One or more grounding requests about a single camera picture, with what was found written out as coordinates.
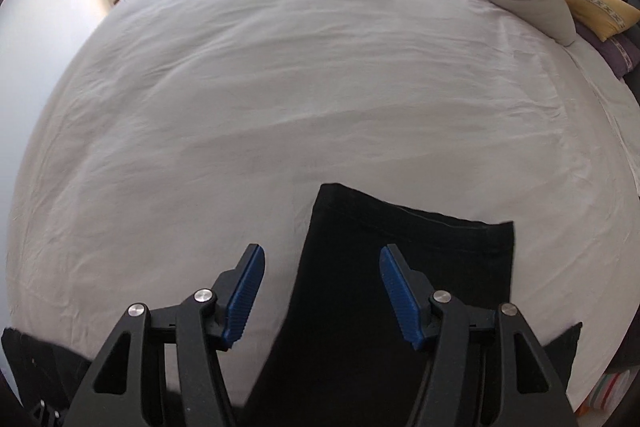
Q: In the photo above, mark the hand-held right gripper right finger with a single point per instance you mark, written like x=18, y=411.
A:
x=400, y=294

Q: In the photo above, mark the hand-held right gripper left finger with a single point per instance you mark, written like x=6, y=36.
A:
x=244, y=294

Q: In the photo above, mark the black pants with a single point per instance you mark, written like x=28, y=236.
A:
x=340, y=307

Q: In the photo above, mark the bed with white sheet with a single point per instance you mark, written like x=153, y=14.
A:
x=300, y=82

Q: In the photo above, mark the striped cloth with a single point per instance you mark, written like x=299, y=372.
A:
x=607, y=389

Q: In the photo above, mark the purple pillow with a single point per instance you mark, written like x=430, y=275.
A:
x=612, y=54

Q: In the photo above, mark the yellow patterned pillow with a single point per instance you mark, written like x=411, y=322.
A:
x=602, y=9

